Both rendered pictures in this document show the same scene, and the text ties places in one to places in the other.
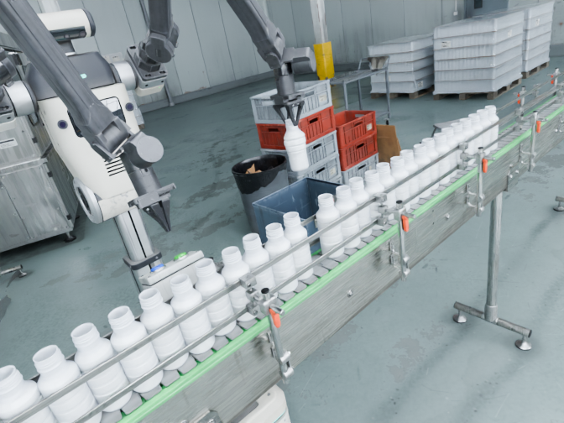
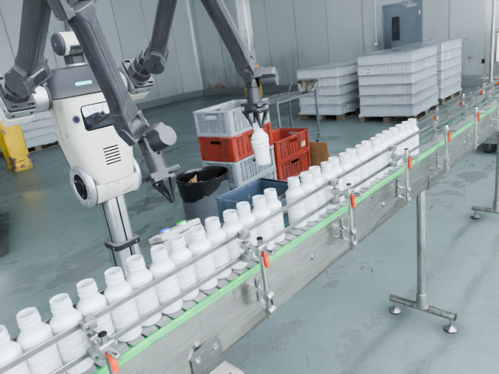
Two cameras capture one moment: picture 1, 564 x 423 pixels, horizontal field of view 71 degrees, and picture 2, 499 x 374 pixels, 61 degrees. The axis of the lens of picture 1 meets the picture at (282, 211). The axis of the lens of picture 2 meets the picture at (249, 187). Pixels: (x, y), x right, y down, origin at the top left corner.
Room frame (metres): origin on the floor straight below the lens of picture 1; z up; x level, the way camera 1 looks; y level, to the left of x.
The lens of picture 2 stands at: (-0.35, 0.21, 1.58)
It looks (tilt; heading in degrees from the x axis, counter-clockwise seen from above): 18 degrees down; 352
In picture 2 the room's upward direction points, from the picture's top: 8 degrees counter-clockwise
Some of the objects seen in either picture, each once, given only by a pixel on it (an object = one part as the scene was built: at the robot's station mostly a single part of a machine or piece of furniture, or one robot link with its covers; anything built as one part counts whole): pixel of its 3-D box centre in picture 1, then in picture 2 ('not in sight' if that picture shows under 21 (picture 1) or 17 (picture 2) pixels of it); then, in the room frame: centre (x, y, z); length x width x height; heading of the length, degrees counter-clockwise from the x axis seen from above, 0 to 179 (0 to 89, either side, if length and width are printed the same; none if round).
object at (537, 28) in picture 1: (511, 42); (427, 72); (7.90, -4.98, 0.59); 1.25 x 1.03 x 1.17; 128
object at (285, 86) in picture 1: (285, 87); (254, 97); (1.26, -0.09, 1.39); 0.10 x 0.07 x 0.07; 34
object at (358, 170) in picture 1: (347, 169); not in sight; (3.94, -0.77, 0.11); 0.61 x 0.41 x 0.22; 130
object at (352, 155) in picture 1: (345, 149); (281, 164); (3.95, -0.77, 0.33); 0.61 x 0.41 x 0.22; 130
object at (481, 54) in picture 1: (477, 56); (398, 83); (6.87, -3.77, 0.59); 1.24 x 1.03 x 1.17; 129
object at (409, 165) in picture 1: (407, 177); (351, 170); (1.11, -0.40, 1.08); 0.06 x 0.06 x 0.17
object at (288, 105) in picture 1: (290, 111); (257, 116); (1.25, -0.09, 1.32); 0.07 x 0.07 x 0.09; 34
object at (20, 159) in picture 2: not in sight; (11, 139); (7.88, 3.23, 0.55); 0.40 x 0.40 x 1.10; 37
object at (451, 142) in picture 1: (447, 153); (380, 153); (1.25, -0.59, 1.08); 0.06 x 0.06 x 0.17
